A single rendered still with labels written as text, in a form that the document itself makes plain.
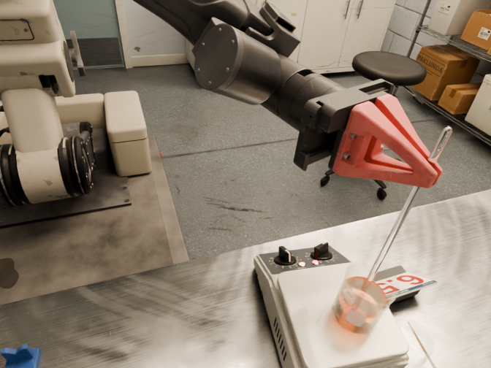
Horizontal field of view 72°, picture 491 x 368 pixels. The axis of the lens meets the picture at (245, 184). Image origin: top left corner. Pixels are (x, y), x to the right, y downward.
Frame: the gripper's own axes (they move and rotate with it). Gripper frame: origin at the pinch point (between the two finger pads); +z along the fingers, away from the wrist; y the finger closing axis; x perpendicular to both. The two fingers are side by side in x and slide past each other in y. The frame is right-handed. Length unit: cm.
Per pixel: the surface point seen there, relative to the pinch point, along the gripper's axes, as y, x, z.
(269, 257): -0.8, 25.1, -13.8
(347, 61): 229, 89, -178
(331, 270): 1.8, 20.1, -5.2
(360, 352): -3.2, 20.1, 3.7
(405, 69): 127, 40, -71
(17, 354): -33.2, 26.3, -19.3
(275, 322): -6.6, 24.8, -5.4
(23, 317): -32, 29, -26
